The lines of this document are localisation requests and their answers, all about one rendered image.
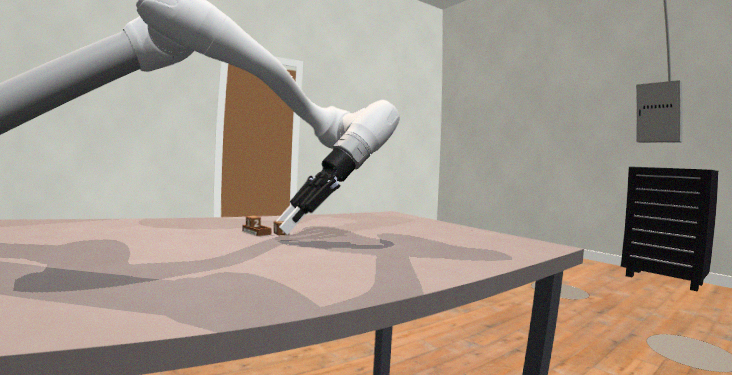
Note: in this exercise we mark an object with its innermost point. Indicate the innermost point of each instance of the brown wooden number cube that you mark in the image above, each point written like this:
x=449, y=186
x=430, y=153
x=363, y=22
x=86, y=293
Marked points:
x=253, y=221
x=277, y=229

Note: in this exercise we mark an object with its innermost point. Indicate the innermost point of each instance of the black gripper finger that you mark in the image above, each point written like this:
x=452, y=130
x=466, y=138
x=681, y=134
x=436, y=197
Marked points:
x=310, y=205
x=300, y=196

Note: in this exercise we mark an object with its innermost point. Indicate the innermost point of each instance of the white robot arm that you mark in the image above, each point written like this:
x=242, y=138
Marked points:
x=176, y=28

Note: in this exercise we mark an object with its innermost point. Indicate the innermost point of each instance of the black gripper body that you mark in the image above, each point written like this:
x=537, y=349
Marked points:
x=339, y=164

